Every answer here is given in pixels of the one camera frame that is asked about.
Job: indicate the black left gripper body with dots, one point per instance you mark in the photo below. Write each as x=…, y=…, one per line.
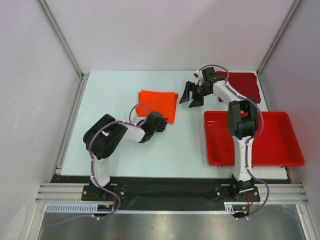
x=160, y=128

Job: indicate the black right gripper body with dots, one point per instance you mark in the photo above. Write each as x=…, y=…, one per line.
x=195, y=91

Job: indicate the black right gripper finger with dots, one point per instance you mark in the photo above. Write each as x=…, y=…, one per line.
x=189, y=88
x=197, y=101

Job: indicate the orange t shirt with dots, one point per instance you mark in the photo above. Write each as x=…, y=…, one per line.
x=164, y=103

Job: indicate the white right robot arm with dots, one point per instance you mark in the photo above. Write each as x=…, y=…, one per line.
x=242, y=122

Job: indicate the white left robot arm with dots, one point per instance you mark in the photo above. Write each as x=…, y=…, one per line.
x=102, y=139

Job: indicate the folded dark red t shirt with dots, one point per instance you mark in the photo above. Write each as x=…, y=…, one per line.
x=246, y=84

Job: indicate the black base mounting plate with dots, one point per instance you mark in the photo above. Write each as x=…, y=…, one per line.
x=176, y=193

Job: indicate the red plastic tray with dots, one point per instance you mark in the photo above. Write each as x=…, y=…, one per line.
x=277, y=146

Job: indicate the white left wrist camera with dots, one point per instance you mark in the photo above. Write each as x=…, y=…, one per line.
x=138, y=120

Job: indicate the left aluminium frame post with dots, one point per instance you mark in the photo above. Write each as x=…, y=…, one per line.
x=52, y=22

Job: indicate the aluminium frame post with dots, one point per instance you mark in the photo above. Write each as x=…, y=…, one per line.
x=52, y=22
x=279, y=34

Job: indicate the grey slotted cable duct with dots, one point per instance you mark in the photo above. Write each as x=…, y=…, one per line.
x=102, y=208

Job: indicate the right aluminium frame post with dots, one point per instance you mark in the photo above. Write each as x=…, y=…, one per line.
x=279, y=34

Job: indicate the aluminium front rail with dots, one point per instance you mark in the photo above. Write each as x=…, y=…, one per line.
x=286, y=194

